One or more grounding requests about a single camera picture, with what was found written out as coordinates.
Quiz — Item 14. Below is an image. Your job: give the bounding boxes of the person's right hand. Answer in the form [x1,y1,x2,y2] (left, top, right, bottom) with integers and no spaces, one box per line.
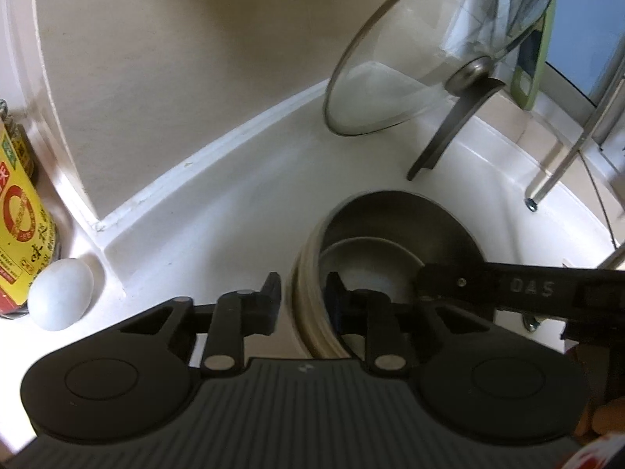
[581,391,625,443]

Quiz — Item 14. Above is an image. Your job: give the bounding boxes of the thin black cable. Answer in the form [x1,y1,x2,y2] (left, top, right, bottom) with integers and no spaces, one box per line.
[582,154,620,250]

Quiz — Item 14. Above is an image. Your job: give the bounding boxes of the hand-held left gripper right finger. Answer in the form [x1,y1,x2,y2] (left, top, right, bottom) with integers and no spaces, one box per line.
[326,272,494,377]

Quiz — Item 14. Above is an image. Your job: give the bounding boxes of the glass pot lid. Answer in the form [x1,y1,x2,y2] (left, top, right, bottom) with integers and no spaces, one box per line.
[323,0,558,183]

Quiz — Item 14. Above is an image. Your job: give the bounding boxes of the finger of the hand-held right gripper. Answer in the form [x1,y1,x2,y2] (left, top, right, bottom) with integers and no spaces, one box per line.
[414,264,494,310]

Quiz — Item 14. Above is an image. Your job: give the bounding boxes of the metal dish rack legs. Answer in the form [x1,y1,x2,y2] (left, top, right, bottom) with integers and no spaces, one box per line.
[524,56,625,212]

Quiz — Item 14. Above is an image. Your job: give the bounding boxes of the beige round bowl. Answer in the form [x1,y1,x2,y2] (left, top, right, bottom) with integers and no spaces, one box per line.
[288,190,485,360]

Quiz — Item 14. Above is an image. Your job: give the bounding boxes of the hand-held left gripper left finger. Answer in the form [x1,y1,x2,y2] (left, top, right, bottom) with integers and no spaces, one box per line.
[116,272,282,377]

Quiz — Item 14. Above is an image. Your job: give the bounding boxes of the green cutting board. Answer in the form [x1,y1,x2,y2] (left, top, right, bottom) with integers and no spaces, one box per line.
[509,2,558,111]

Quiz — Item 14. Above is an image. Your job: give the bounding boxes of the window frame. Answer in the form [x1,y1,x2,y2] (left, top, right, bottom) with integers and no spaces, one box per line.
[537,0,625,157]

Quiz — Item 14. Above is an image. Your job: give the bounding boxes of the pale egg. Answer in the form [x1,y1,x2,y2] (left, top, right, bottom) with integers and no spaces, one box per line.
[27,258,95,331]

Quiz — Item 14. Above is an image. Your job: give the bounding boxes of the red-handled oil bottle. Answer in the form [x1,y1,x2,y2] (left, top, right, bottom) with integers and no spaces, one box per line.
[0,107,58,322]

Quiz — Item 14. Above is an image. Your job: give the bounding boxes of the red white cloth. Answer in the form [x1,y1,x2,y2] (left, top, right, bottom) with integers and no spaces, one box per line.
[569,432,625,469]

